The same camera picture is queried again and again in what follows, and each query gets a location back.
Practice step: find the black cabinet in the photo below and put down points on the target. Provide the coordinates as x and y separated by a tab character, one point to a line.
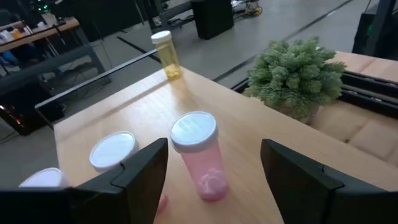
213	18

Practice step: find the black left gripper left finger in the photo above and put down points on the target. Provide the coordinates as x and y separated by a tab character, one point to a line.
130	193

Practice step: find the yellow pill bottle white cap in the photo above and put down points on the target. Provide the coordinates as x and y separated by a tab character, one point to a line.
169	59

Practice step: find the green artificial potted plant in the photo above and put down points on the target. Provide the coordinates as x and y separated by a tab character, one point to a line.
292	77

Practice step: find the wooden shelf black metal frame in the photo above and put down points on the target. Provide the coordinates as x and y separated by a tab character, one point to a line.
242	130

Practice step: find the pink pill bottle white cap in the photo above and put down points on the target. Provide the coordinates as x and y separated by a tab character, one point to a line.
45	179
202	168
113	151

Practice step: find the wooden desk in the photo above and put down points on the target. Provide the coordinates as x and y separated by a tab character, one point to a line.
37	34

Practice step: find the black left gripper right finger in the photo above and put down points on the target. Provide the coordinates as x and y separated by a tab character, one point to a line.
298	189

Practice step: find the black computer case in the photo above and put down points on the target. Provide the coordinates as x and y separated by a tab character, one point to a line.
28	105

